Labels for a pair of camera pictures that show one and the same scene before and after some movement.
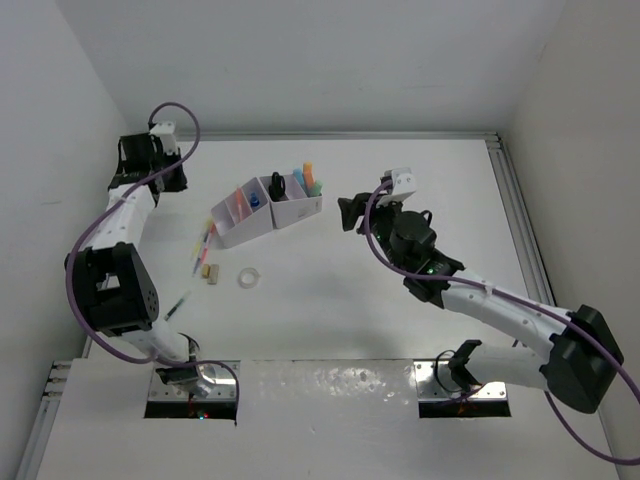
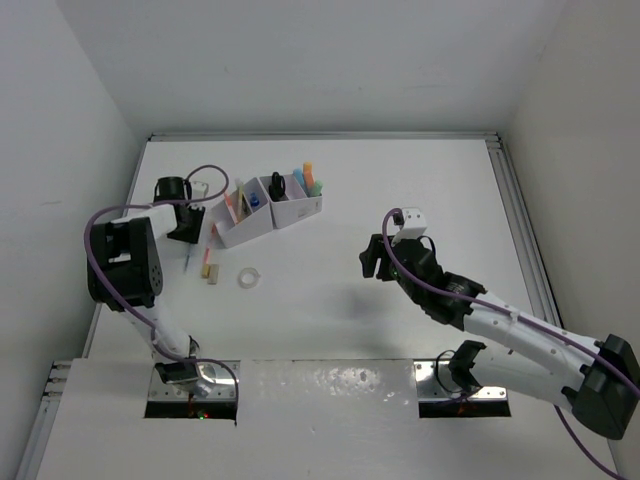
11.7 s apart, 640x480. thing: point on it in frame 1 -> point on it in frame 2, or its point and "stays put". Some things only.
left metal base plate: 219,375 stays put
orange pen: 241,204 -> 229,203
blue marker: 298,174 stays put
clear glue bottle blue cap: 254,201 stays put
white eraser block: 214,273 stays put
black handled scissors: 277,188 stays put
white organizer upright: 295,207 stays put
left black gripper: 180,182 -> 190,236
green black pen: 167,317 -> 243,196
